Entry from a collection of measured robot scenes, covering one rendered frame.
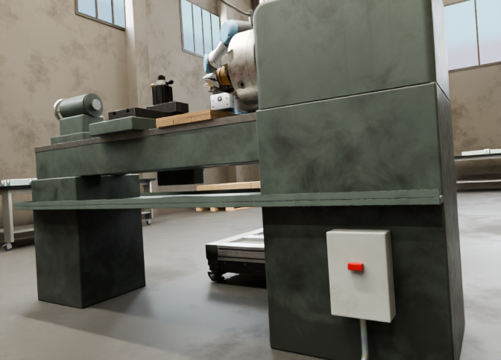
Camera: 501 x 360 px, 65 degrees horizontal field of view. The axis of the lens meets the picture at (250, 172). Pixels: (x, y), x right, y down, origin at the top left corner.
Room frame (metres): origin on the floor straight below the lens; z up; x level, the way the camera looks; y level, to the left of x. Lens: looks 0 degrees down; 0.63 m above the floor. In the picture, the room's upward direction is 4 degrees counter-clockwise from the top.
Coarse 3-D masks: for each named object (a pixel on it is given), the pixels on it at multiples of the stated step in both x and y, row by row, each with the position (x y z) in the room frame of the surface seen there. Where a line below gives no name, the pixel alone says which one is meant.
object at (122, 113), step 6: (132, 108) 1.79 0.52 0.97; (138, 108) 1.80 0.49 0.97; (108, 114) 1.88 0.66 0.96; (114, 114) 1.87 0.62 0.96; (120, 114) 1.83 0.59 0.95; (126, 114) 1.81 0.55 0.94; (132, 114) 1.79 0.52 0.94; (138, 114) 1.80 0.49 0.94; (144, 114) 1.83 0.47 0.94; (150, 114) 1.86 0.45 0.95; (156, 114) 1.90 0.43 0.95; (162, 114) 1.93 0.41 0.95; (168, 114) 1.97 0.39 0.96; (174, 114) 2.01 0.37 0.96
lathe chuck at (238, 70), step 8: (248, 32) 1.57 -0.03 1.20; (232, 40) 1.59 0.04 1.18; (240, 40) 1.56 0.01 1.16; (232, 48) 1.56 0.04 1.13; (240, 48) 1.54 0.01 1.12; (240, 56) 1.53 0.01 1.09; (232, 64) 1.56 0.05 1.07; (240, 64) 1.54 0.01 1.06; (232, 72) 1.56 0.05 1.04; (240, 72) 1.54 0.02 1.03; (232, 80) 1.58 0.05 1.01; (248, 80) 1.54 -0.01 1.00; (240, 88) 1.58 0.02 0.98; (248, 88) 1.57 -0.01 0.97; (240, 96) 1.62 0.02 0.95; (248, 96) 1.60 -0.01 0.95; (256, 96) 1.59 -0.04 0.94; (248, 104) 1.66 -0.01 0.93; (256, 104) 1.66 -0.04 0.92
